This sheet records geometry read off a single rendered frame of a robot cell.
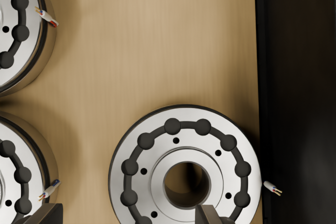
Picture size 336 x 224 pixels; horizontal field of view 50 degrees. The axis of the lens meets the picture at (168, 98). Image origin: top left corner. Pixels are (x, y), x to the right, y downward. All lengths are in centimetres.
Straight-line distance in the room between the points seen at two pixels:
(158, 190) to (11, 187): 9
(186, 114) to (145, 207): 7
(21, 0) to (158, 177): 15
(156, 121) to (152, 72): 5
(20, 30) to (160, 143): 12
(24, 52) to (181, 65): 11
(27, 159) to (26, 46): 7
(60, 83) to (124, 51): 5
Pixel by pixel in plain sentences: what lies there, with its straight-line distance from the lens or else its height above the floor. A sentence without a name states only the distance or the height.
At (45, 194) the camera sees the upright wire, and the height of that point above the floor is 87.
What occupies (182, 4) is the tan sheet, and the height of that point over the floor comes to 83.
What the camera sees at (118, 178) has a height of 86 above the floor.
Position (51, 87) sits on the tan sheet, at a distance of 28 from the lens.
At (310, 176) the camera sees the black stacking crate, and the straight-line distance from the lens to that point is 22.
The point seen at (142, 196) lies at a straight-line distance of 24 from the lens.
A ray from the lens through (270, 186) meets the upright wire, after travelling 24.
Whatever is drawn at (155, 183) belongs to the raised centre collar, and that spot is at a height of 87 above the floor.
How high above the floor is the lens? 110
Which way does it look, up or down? 87 degrees down
